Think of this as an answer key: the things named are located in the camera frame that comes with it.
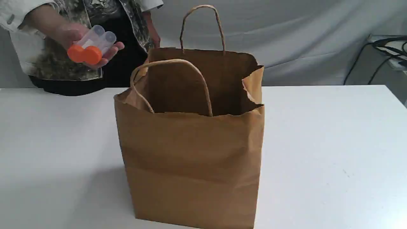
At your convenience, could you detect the person's left hand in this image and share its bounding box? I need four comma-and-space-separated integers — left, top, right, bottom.
142, 11, 161, 48

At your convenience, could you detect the person's right hand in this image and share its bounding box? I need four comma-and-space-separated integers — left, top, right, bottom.
48, 22, 125, 69

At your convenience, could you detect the person's right forearm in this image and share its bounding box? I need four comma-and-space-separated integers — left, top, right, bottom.
23, 4, 67, 42

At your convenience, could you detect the grey backdrop cloth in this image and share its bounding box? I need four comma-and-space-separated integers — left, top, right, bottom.
0, 0, 407, 89

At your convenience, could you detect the clear tube orange cap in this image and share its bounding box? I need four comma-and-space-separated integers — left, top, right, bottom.
84, 31, 116, 65
67, 25, 105, 63

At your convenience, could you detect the patterned grey jacket torso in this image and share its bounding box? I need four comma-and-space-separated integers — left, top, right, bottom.
0, 0, 164, 96

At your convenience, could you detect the brown paper bag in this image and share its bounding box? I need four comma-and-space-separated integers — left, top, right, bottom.
114, 4, 265, 229

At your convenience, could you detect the black cable bundle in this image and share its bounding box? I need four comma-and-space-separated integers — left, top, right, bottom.
343, 36, 407, 85

